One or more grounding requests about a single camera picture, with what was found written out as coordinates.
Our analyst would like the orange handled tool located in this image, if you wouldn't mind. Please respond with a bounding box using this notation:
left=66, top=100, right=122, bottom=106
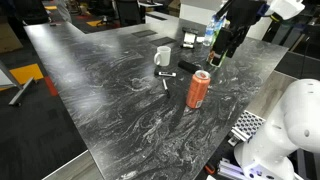
left=204, top=162, right=217, bottom=176

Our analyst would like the aluminium extrusion bar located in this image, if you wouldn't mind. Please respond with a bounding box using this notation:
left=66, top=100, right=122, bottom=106
left=216, top=159, right=248, bottom=180

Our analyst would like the clear plastic water bottle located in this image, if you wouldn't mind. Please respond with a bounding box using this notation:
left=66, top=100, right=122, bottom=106
left=202, top=14, right=218, bottom=48

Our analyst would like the black office chair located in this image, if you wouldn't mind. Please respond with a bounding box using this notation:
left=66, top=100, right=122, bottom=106
left=114, top=0, right=147, bottom=28

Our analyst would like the orange bottle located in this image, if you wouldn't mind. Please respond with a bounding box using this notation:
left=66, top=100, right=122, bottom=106
left=185, top=69, right=212, bottom=110

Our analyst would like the black grey marker pen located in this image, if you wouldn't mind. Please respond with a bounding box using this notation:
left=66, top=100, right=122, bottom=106
left=161, top=78, right=171, bottom=100

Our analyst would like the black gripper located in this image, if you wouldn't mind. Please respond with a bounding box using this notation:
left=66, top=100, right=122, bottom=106
left=210, top=0, right=268, bottom=66

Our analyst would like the perforated metal plate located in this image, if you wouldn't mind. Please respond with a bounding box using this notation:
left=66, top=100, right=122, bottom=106
left=231, top=109, right=268, bottom=143

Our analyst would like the white desk partition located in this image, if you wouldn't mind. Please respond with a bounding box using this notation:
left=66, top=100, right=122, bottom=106
left=178, top=0, right=272, bottom=42

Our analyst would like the black table mat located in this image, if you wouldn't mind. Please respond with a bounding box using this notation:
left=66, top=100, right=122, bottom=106
left=131, top=29, right=158, bottom=39
left=145, top=12, right=168, bottom=21

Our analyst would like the grey metal stand frame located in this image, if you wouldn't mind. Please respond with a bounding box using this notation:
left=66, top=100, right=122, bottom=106
left=0, top=59, right=38, bottom=108

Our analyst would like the small black box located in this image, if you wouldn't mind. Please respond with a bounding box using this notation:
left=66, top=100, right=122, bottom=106
left=182, top=31, right=198, bottom=46

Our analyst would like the black eraser block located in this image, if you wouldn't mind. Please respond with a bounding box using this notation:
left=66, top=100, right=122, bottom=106
left=177, top=59, right=202, bottom=75

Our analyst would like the white ceramic mug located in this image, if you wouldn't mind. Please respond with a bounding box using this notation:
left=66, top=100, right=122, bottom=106
left=153, top=45, right=172, bottom=67

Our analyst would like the black marker white label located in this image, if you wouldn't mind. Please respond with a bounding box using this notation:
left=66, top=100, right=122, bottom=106
left=154, top=70, right=178, bottom=78

